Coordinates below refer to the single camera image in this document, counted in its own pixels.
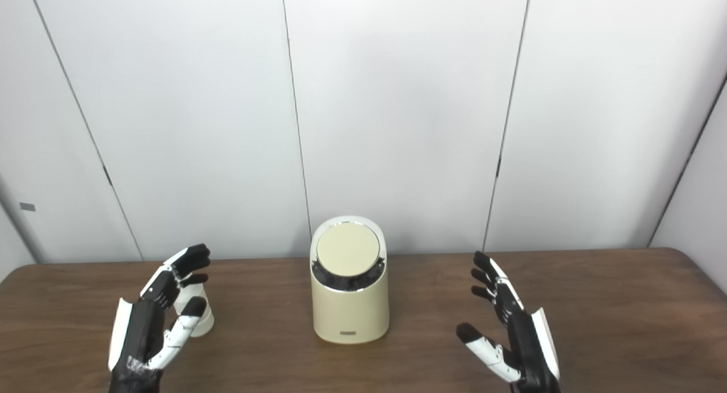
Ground white paper cup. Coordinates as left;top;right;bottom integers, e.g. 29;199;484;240
172;282;215;338

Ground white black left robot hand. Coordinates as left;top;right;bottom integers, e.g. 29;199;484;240
108;244;212;393

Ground cream-colored lidded bin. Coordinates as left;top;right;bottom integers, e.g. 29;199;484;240
310;215;391;345

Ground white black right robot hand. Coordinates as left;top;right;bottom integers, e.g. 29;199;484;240
456;251;562;393

